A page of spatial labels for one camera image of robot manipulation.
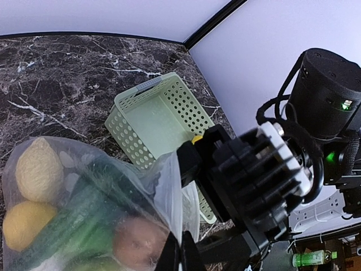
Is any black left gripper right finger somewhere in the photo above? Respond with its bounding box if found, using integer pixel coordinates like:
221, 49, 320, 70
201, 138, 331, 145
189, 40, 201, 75
180, 231, 206, 271

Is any clear zip top bag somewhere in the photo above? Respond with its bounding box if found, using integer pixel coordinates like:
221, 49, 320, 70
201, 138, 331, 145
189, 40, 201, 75
2, 137, 200, 270

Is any pale yellow bread toy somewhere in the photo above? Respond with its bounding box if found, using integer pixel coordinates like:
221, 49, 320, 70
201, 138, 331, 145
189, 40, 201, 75
15, 137, 64, 203

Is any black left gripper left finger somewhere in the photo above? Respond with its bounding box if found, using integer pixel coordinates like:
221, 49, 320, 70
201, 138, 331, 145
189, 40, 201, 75
155, 232, 181, 271

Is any beige plastic basket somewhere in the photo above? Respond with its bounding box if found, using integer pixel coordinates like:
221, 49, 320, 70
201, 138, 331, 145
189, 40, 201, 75
104, 72, 218, 224

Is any right black frame post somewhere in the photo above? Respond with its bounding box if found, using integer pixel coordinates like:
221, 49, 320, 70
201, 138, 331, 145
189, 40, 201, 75
183, 0, 247, 50

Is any green drink bottle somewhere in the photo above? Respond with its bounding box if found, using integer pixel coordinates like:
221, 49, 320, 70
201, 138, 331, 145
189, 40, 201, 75
292, 250, 338, 268

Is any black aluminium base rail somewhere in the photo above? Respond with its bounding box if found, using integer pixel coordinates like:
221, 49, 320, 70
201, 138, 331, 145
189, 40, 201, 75
196, 225, 361, 271

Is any green bok choy toy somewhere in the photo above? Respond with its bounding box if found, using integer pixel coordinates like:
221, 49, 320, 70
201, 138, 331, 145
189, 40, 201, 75
23, 158, 127, 270

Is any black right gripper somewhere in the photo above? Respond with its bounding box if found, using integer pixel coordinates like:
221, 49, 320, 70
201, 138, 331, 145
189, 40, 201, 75
176, 47, 361, 257

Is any brown potato toy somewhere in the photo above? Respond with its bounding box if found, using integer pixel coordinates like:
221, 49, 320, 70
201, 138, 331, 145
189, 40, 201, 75
113, 217, 169, 270

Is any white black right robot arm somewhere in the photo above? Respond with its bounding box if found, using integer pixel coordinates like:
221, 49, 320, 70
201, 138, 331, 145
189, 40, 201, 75
177, 48, 360, 263

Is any yellow lemon toy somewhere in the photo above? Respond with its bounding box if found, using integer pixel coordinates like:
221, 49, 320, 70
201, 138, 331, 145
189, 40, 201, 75
3, 201, 57, 252

